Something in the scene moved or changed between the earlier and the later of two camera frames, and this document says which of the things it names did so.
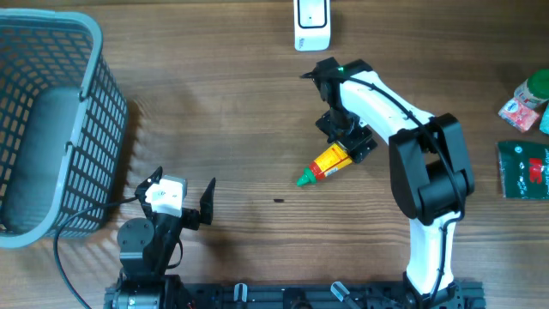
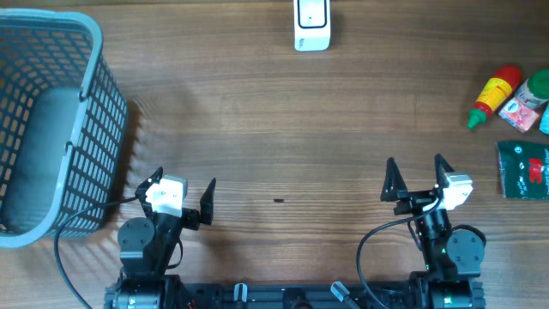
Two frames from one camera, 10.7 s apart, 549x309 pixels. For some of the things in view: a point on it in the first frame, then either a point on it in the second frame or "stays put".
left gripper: [192, 216] stays put
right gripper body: [347, 130] → [415, 202]
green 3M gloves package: [524, 170] stays put
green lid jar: [534, 90] stays put
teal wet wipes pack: [544, 125] stays put
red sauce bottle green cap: [332, 160] → [494, 93]
